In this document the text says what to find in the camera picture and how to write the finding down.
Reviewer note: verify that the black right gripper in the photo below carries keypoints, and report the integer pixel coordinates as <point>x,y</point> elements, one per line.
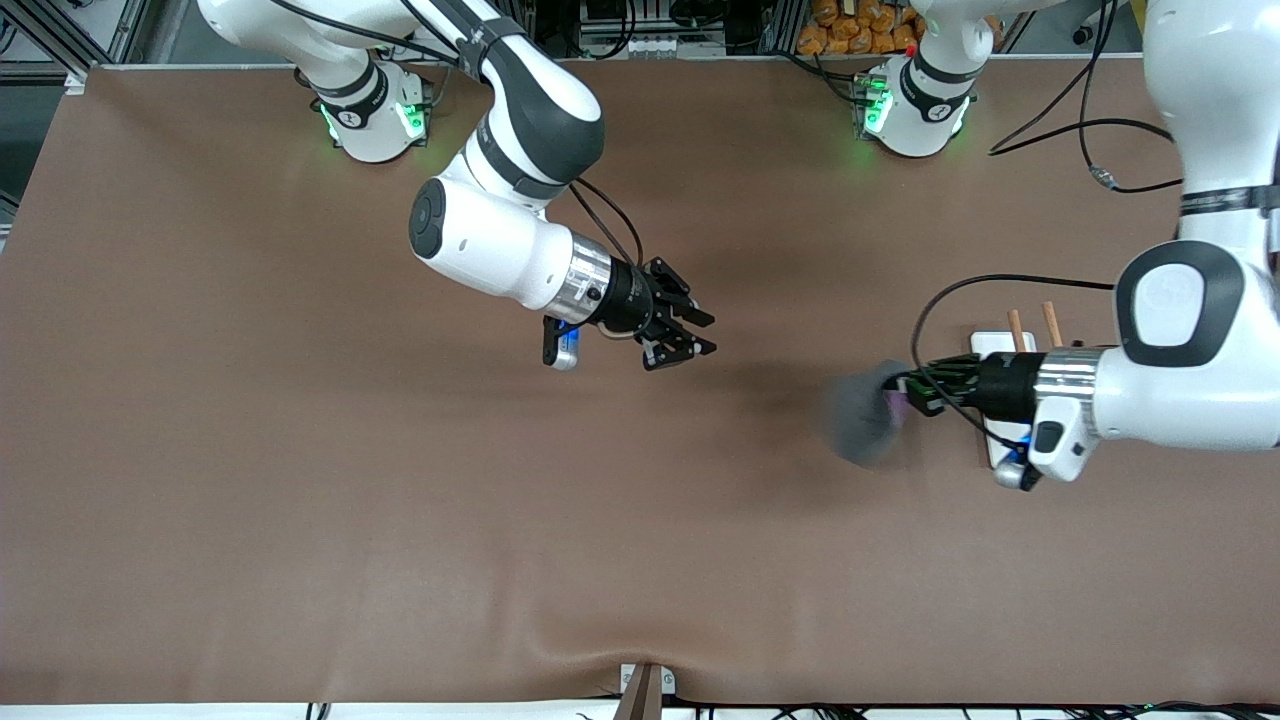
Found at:
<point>632,298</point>

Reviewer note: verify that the aluminium frame profile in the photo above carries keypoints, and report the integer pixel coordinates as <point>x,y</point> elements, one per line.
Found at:
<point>70,45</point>

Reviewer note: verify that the brown metal table clamp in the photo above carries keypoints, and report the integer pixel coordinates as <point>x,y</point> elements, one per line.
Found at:
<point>645,690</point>

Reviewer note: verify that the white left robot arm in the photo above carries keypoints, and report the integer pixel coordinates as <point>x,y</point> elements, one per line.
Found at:
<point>1190,390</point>

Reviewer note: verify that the dark grey towel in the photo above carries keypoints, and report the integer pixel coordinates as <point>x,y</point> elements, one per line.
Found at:
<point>865,420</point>

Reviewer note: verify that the white rack with wooden rods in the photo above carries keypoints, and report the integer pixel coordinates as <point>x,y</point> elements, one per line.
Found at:
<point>1000,343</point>

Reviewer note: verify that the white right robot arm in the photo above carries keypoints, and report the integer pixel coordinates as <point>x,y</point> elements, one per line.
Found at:
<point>490,235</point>

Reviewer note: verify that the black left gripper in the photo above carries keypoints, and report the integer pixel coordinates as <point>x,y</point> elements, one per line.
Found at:
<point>1003,386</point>

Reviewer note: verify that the orange snack bags pile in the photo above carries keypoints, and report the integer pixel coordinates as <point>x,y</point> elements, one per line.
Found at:
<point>860,30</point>

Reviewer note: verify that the brown table cover mat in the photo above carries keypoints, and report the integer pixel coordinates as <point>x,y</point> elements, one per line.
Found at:
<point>400,500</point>

